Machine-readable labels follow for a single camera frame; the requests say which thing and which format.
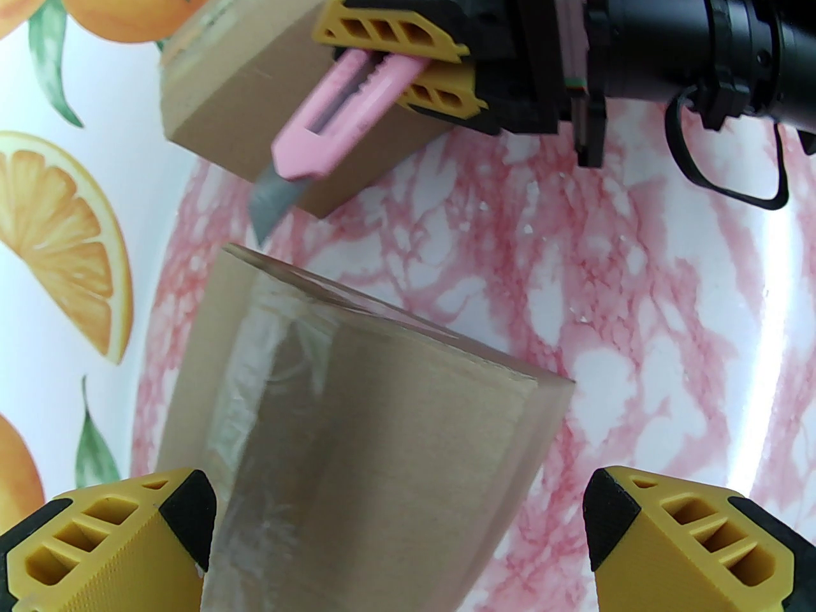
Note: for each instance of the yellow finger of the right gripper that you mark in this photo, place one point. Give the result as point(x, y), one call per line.
point(452, 93)
point(408, 39)

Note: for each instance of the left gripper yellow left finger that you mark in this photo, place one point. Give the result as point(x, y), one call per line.
point(95, 552)

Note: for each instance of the pink utility knife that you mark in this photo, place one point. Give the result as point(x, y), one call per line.
point(319, 138)

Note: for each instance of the long cardboard express box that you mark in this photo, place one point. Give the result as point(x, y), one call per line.
point(382, 437)

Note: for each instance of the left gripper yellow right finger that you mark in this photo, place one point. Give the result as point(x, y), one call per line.
point(701, 558)

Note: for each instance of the squat cardboard express box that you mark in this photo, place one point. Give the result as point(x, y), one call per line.
point(242, 87)

